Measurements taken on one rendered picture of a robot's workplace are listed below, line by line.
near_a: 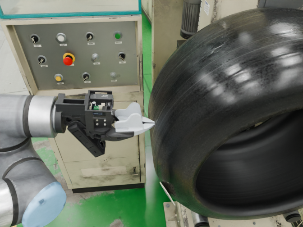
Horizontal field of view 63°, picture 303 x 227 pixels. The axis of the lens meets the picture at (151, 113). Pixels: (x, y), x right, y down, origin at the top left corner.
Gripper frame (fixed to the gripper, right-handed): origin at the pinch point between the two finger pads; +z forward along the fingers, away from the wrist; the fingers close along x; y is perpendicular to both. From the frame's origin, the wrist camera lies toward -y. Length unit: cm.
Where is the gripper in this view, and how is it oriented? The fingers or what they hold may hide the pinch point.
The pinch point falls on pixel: (148, 125)
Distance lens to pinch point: 57.5
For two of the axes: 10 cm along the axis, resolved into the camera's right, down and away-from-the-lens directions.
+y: 1.2, -7.5, -6.5
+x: -0.9, -6.6, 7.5
